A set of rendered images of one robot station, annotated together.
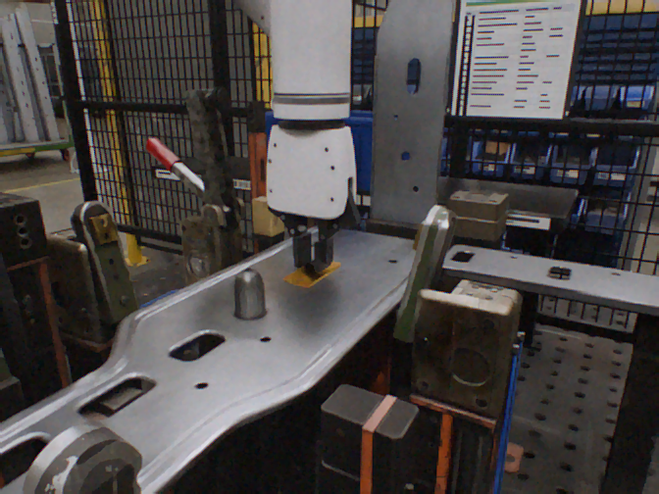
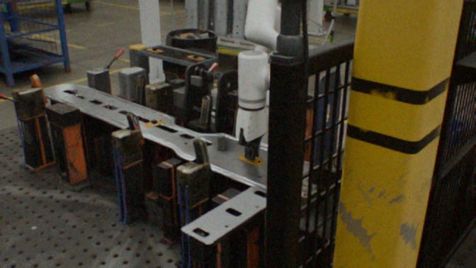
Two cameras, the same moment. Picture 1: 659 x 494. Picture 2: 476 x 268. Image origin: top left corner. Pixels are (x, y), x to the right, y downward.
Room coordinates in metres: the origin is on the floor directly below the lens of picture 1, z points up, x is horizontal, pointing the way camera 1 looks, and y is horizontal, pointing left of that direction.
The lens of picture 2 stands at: (0.79, -1.35, 1.69)
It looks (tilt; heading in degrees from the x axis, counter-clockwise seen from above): 23 degrees down; 101
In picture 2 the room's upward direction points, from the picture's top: straight up
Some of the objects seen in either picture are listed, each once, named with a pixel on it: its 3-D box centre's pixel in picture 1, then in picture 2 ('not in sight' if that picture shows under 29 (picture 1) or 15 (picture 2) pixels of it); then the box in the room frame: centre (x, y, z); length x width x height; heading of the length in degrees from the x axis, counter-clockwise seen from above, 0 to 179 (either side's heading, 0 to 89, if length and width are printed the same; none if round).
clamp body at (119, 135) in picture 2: not in sight; (129, 176); (0.14, 0.07, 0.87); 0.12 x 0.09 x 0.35; 60
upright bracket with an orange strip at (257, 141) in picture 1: (263, 264); (304, 166); (0.74, 0.10, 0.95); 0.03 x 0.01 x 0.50; 150
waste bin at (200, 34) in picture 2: not in sight; (193, 69); (-0.50, 3.14, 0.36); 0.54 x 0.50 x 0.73; 59
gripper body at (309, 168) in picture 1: (312, 164); (252, 120); (0.58, 0.02, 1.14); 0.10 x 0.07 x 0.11; 60
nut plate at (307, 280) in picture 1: (313, 268); (251, 158); (0.58, 0.02, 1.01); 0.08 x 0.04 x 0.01; 150
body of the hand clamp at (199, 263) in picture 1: (219, 329); not in sight; (0.66, 0.16, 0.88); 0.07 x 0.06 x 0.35; 60
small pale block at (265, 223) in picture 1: (272, 311); not in sight; (0.71, 0.09, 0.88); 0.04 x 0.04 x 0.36; 60
